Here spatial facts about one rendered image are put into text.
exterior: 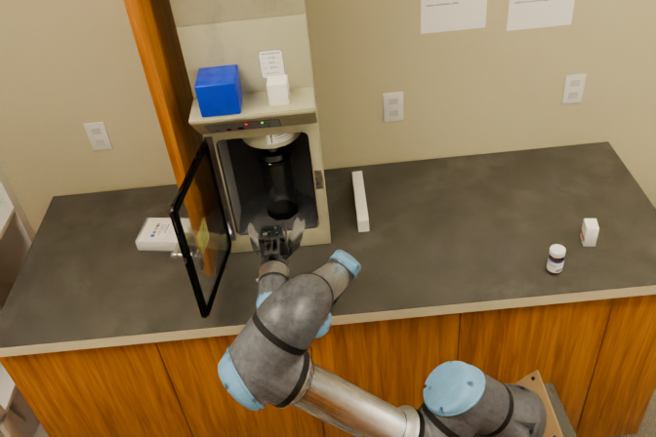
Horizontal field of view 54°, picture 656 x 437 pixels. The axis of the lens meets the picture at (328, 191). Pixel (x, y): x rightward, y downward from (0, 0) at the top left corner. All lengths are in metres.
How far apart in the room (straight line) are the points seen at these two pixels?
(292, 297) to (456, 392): 0.39
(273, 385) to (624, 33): 1.70
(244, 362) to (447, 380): 0.43
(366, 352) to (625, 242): 0.85
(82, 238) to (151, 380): 0.54
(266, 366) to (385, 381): 1.05
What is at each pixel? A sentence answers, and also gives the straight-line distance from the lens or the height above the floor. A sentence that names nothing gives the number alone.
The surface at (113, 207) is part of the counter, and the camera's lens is 2.42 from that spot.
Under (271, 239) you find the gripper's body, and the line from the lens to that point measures 1.62.
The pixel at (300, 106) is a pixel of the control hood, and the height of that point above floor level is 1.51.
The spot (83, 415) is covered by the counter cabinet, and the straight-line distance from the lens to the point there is 2.36.
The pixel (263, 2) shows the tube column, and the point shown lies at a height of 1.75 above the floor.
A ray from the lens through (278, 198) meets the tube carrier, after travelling 2.00.
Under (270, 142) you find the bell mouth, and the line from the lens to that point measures 1.84.
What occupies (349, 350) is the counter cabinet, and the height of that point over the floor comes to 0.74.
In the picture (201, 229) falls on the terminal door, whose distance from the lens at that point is 1.77.
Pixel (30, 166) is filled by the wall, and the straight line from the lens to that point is 2.57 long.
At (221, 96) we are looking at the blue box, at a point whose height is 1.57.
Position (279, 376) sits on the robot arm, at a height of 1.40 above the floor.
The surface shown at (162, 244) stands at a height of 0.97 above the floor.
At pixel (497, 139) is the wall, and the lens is 2.45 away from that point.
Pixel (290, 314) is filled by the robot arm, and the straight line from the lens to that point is 1.13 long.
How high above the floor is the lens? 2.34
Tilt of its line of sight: 38 degrees down
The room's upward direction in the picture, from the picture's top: 6 degrees counter-clockwise
